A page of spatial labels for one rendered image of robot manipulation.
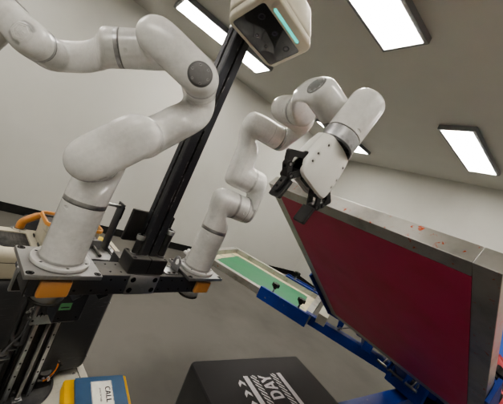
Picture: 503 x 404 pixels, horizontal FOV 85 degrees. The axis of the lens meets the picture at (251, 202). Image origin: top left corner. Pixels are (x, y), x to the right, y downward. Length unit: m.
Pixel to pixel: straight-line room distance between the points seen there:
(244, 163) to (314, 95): 0.41
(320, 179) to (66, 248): 0.58
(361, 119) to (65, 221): 0.66
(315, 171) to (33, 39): 0.62
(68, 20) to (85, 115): 1.03
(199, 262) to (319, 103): 0.65
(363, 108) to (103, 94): 3.83
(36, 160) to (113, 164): 3.65
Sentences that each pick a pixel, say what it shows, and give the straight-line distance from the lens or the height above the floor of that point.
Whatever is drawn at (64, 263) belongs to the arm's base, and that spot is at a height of 1.16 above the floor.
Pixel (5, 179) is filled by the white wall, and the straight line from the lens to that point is 4.34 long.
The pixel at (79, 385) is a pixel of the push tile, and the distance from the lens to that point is 0.77.
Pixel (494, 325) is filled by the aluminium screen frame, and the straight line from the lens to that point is 0.67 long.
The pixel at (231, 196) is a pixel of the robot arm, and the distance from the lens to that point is 0.95.
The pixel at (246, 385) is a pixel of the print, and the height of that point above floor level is 0.95.
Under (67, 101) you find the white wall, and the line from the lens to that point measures 4.18.
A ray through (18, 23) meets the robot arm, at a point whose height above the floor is 1.59.
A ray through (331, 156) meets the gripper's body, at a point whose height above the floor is 1.61.
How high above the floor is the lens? 1.49
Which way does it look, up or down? 3 degrees down
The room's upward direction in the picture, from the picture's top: 24 degrees clockwise
